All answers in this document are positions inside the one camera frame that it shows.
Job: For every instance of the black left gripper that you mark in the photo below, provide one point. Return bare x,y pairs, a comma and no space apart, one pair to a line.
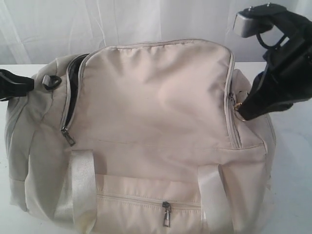
12,85

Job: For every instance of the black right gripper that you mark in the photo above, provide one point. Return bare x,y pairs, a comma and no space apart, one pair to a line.
286,80

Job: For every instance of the beige duffel bag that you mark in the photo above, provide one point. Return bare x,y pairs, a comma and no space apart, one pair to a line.
141,139

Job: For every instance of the white backdrop curtain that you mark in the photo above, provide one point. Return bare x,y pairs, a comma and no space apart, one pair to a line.
38,31

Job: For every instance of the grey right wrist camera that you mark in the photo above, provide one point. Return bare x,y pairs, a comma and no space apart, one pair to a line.
262,18

